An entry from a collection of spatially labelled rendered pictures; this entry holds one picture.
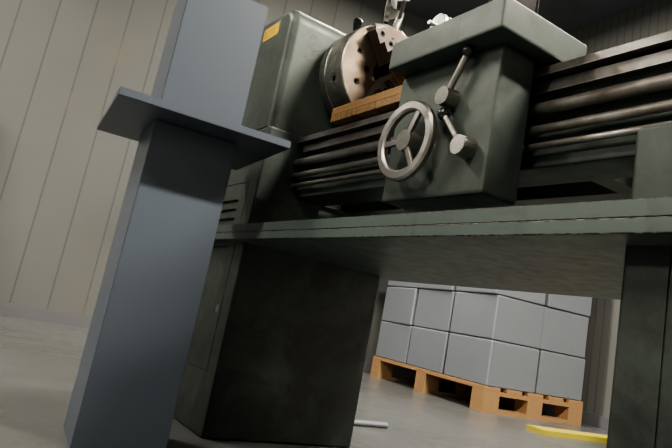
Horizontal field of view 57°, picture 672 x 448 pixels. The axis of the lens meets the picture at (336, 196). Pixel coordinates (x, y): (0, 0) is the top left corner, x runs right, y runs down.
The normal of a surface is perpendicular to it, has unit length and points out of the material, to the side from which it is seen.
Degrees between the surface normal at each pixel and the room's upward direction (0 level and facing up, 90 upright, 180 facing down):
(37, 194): 90
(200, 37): 90
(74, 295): 90
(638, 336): 90
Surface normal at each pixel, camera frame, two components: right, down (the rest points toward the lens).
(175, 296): 0.46, -0.09
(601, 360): -0.87, -0.26
